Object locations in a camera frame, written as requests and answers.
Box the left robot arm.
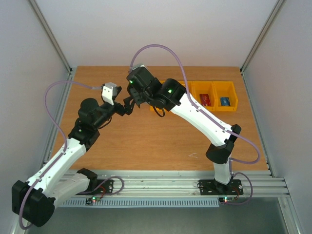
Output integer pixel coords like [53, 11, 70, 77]
[12, 97, 135, 230]

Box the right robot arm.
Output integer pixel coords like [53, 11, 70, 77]
[127, 66, 241, 193]

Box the red card in bin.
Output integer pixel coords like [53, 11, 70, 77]
[199, 94, 211, 107]

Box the blue card in bin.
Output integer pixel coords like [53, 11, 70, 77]
[220, 97, 231, 107]

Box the yellow bin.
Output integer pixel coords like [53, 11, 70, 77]
[213, 81, 238, 112]
[150, 80, 171, 113]
[192, 81, 217, 112]
[179, 80, 193, 95]

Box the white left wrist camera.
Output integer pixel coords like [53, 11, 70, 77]
[101, 82, 121, 106]

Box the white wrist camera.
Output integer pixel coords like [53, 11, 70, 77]
[101, 82, 121, 106]
[128, 64, 146, 73]

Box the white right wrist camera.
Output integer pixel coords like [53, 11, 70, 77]
[128, 64, 146, 73]

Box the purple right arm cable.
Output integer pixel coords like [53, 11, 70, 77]
[129, 44, 261, 164]

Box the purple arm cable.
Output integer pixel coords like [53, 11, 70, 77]
[19, 81, 103, 230]
[129, 44, 261, 164]

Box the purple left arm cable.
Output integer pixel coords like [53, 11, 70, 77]
[19, 81, 103, 230]

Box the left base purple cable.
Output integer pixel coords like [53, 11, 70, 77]
[80, 175, 125, 195]

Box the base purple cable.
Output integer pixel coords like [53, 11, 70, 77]
[80, 175, 125, 195]
[219, 172, 254, 205]

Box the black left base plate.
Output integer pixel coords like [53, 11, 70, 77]
[93, 179, 114, 195]

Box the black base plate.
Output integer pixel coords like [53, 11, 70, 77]
[197, 179, 244, 195]
[93, 179, 114, 195]

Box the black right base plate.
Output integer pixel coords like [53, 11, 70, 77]
[197, 179, 244, 195]

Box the grey slotted cable duct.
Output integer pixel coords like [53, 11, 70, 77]
[61, 197, 219, 208]

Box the aluminium frame post left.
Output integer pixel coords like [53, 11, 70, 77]
[27, 0, 73, 74]

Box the aluminium frame post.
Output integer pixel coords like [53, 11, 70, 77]
[240, 0, 286, 76]
[27, 0, 73, 74]

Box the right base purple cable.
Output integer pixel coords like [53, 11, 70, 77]
[219, 172, 254, 205]

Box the aluminium rail base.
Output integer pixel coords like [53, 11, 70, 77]
[25, 169, 291, 198]

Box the aluminium frame post right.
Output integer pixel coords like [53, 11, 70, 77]
[240, 0, 286, 76]

